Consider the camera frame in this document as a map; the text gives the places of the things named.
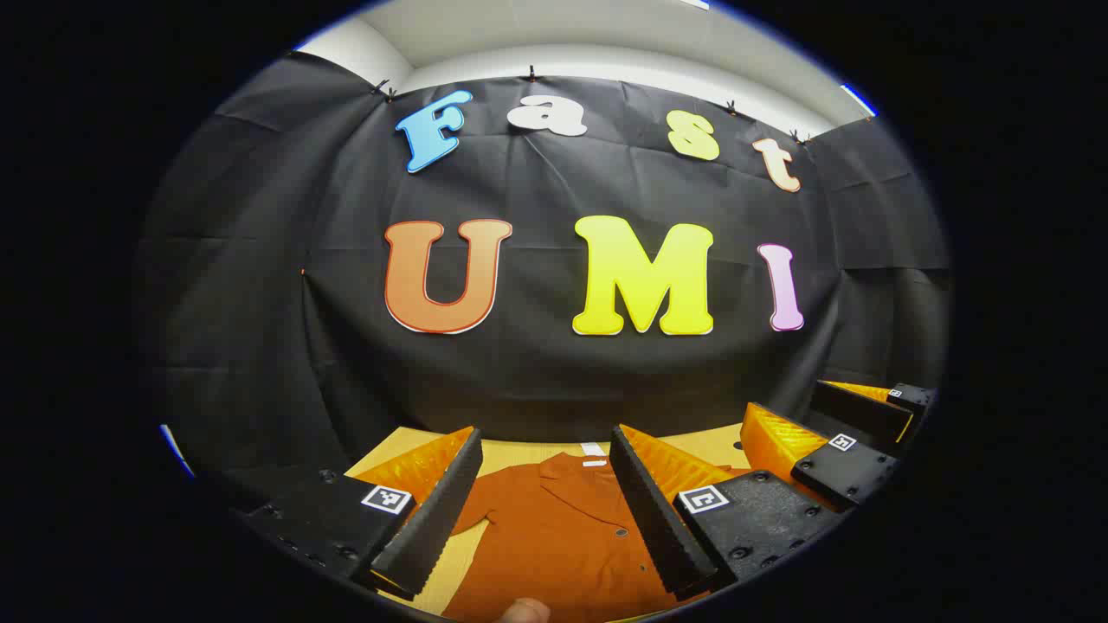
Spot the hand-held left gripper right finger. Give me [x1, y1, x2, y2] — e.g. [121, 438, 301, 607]
[609, 423, 845, 602]

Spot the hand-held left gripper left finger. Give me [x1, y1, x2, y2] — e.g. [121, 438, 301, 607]
[245, 426, 484, 601]

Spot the orange button jacket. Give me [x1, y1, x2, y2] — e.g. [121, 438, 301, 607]
[440, 450, 693, 623]

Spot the black backdrop cloth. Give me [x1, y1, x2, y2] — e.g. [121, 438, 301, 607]
[138, 52, 953, 485]

